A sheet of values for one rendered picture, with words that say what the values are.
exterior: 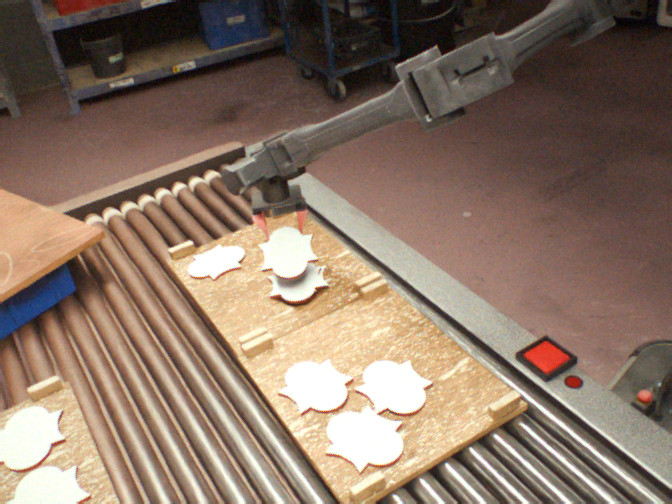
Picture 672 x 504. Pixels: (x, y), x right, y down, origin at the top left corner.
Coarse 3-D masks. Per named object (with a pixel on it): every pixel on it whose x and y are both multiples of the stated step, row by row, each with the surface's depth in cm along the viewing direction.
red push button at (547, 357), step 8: (544, 344) 127; (528, 352) 126; (536, 352) 126; (544, 352) 126; (552, 352) 125; (560, 352) 125; (536, 360) 124; (544, 360) 124; (552, 360) 124; (560, 360) 124; (544, 368) 122; (552, 368) 122
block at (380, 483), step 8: (376, 472) 105; (368, 480) 104; (376, 480) 104; (384, 480) 105; (352, 488) 103; (360, 488) 103; (368, 488) 103; (376, 488) 104; (352, 496) 103; (360, 496) 103
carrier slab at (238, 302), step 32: (288, 224) 170; (192, 256) 163; (256, 256) 160; (320, 256) 157; (352, 256) 156; (192, 288) 153; (224, 288) 152; (256, 288) 150; (352, 288) 146; (224, 320) 143; (256, 320) 141; (288, 320) 140
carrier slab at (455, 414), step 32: (320, 320) 139; (352, 320) 138; (384, 320) 137; (416, 320) 136; (288, 352) 133; (320, 352) 131; (352, 352) 130; (384, 352) 129; (416, 352) 128; (448, 352) 127; (256, 384) 127; (352, 384) 124; (448, 384) 121; (480, 384) 120; (288, 416) 119; (320, 416) 119; (384, 416) 117; (416, 416) 116; (448, 416) 115; (480, 416) 115; (512, 416) 115; (320, 448) 113; (416, 448) 111; (448, 448) 110; (352, 480) 107
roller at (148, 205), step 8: (144, 200) 191; (152, 200) 191; (144, 208) 190; (152, 208) 188; (160, 208) 189; (152, 216) 185; (160, 216) 184; (160, 224) 181; (168, 224) 180; (160, 232) 182; (168, 232) 177; (176, 232) 176; (168, 240) 176; (176, 240) 173; (184, 240) 173; (400, 488) 107; (384, 496) 107; (392, 496) 106; (400, 496) 106; (408, 496) 106
